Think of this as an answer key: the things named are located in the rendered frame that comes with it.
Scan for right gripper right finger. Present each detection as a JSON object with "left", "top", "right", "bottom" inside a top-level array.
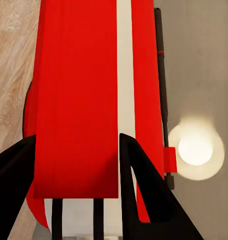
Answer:
[{"left": 119, "top": 133, "right": 204, "bottom": 240}]

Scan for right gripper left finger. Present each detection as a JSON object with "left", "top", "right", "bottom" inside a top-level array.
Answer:
[{"left": 0, "top": 134, "right": 36, "bottom": 240}]

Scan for radio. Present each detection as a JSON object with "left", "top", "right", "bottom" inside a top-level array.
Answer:
[{"left": 22, "top": 0, "right": 177, "bottom": 240}]

